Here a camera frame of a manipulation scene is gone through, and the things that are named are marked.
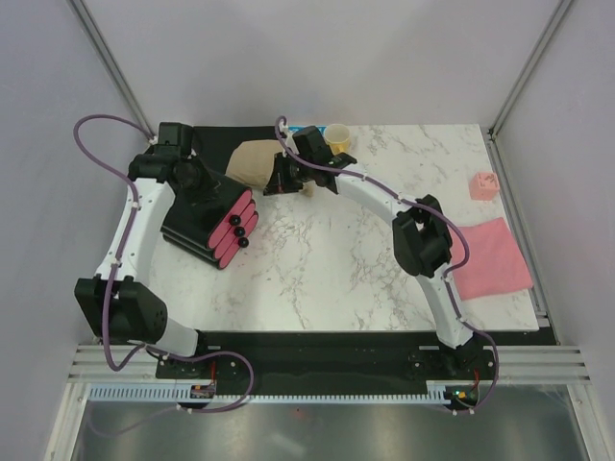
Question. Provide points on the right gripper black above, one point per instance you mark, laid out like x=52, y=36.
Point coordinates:
x=278, y=181

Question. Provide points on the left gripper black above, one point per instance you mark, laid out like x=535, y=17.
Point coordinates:
x=208, y=182

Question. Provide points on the beige t shirt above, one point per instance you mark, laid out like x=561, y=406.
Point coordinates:
x=252, y=164

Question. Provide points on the black pink drawer unit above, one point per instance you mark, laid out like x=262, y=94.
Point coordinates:
x=212, y=226

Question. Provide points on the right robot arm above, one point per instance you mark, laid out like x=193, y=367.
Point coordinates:
x=426, y=244

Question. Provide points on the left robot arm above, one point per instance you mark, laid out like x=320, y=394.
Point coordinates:
x=117, y=301

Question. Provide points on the black notebook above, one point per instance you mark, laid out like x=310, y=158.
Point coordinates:
x=215, y=145

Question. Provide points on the blue treehouse book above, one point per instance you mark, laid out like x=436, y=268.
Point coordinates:
x=295, y=129

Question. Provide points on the yellow mug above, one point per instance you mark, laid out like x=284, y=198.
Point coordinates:
x=338, y=138

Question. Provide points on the pink cube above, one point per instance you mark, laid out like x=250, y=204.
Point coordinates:
x=484, y=186

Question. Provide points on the pink folded t shirt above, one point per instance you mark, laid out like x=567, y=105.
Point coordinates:
x=496, y=265

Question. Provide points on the left aluminium frame post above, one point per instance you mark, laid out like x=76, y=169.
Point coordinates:
x=105, y=55

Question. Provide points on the aluminium frame post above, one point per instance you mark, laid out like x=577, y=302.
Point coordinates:
x=536, y=55
x=105, y=55

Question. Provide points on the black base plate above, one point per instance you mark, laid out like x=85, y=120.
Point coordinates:
x=330, y=363

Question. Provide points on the aluminium front rail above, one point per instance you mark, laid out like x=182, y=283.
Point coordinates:
x=518, y=364

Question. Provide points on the right aluminium frame post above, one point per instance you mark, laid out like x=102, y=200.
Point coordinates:
x=536, y=55

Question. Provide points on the white cable duct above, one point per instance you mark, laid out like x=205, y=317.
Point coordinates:
x=194, y=393

